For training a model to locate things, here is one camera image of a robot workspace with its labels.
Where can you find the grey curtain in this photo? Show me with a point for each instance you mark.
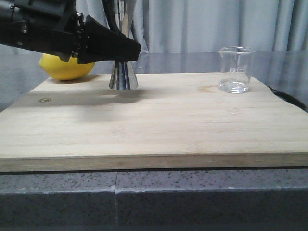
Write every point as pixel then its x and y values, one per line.
pixel 191 26

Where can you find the glass beaker with clear liquid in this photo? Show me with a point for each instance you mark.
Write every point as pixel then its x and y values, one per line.
pixel 236 68

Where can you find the yellow lemon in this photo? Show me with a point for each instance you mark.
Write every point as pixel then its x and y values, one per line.
pixel 61 70

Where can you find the wooden cutting board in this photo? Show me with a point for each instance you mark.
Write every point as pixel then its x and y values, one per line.
pixel 170 121

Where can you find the steel double jigger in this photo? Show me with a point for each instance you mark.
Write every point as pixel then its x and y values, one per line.
pixel 120 19

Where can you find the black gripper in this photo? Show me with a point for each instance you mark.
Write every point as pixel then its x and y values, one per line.
pixel 55 27

